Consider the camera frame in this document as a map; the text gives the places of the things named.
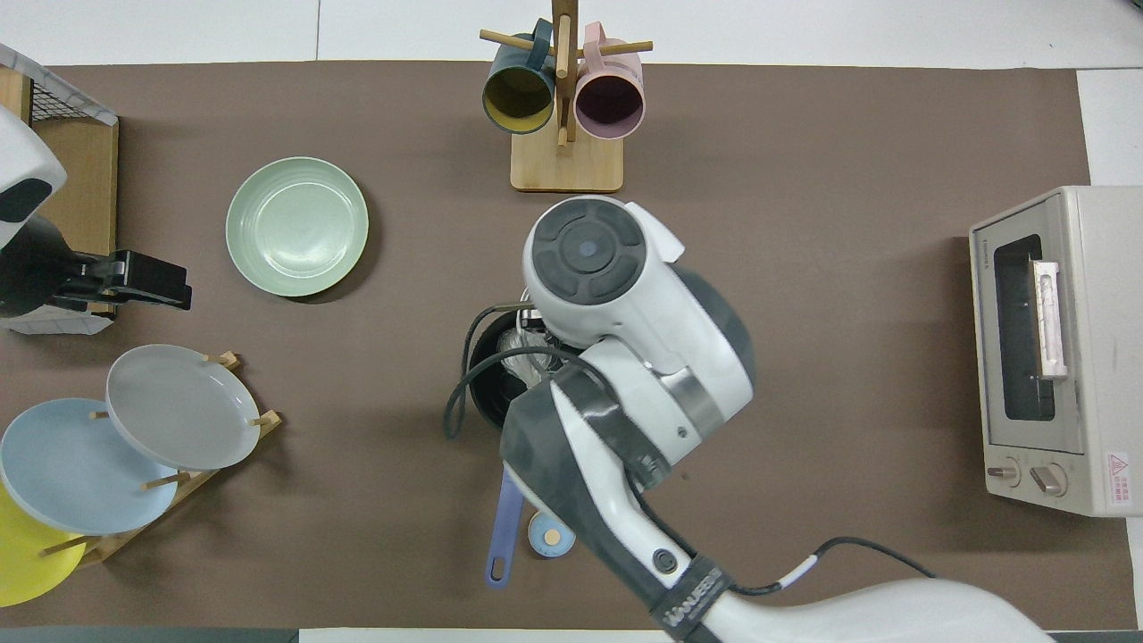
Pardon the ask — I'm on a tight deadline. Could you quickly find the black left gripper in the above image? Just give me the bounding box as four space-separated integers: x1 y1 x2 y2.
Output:
49 251 194 313

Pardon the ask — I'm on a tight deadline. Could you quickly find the grey plate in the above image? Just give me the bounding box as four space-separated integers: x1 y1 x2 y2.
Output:
105 344 263 472

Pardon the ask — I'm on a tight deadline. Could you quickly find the pale green plate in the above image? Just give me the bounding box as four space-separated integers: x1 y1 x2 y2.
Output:
225 156 370 298

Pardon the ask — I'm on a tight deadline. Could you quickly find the light blue plate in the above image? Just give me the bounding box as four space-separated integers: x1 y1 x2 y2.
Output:
0 397 179 537

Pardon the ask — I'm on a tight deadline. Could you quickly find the wooden plate rack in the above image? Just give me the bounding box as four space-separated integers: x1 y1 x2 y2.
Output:
38 351 284 568

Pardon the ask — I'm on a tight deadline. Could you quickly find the yellow plate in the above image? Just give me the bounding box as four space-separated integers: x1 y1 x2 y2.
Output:
0 482 88 608

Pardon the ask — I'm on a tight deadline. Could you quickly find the white-rimmed mesh basket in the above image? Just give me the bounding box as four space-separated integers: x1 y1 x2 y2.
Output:
0 43 119 128

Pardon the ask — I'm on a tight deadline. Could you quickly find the dark teal mug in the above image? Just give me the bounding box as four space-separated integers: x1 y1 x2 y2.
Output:
482 20 556 136

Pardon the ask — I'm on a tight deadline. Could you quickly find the wooden mug tree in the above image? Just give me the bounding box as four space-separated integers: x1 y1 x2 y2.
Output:
479 0 655 194

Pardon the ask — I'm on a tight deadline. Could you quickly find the pink mug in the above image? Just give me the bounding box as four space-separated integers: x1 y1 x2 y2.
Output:
574 22 646 141

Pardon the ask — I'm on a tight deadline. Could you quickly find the brown table mat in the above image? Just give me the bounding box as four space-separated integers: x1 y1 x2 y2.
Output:
0 61 1137 630

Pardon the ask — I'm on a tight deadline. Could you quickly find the cream toaster oven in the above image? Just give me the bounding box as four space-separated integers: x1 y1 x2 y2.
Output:
967 185 1143 519

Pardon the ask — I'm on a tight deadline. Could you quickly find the black pot blue handle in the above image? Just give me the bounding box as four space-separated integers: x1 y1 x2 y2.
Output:
464 308 538 590

